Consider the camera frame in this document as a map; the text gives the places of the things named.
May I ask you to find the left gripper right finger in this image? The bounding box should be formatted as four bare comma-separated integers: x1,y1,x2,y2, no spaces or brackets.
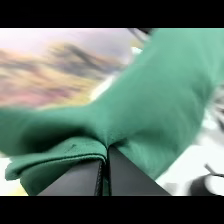
107,144,172,196

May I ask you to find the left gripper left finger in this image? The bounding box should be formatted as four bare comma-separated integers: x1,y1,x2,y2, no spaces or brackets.
37,159,103,196

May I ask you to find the green T-shirt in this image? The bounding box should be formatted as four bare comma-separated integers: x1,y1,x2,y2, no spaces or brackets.
0,28,224,196

